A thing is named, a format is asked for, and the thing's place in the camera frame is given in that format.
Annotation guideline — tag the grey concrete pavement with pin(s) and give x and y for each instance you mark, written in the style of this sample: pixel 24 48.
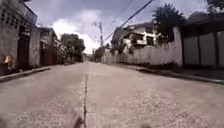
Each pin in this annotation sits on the grey concrete pavement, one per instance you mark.
pixel 200 75

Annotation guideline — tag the raised concrete kerb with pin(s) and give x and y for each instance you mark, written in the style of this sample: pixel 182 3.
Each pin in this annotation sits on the raised concrete kerb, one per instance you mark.
pixel 23 73

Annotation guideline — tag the building with dark gate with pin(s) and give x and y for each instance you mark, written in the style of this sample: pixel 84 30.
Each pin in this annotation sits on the building with dark gate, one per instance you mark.
pixel 50 50

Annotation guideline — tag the white boundary wall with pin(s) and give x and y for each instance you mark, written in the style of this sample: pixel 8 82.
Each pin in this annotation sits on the white boundary wall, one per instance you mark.
pixel 156 55

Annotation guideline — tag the grey concrete road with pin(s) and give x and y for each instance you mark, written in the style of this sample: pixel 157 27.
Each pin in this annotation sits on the grey concrete road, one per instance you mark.
pixel 133 100

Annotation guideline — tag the grey concrete building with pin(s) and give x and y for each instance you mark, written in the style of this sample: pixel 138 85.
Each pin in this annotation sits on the grey concrete building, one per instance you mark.
pixel 8 40

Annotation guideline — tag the white two-storey house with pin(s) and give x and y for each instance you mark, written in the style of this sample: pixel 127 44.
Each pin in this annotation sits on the white two-storey house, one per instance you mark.
pixel 140 33

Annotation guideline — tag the utility pole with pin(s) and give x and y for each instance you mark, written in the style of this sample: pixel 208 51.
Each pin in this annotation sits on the utility pole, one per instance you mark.
pixel 101 35

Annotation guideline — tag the dark green trees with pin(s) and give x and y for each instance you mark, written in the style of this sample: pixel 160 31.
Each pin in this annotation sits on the dark green trees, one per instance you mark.
pixel 73 43

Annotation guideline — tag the dark fence with pale panels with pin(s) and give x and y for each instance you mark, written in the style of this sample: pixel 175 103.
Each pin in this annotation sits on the dark fence with pale panels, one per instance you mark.
pixel 206 50

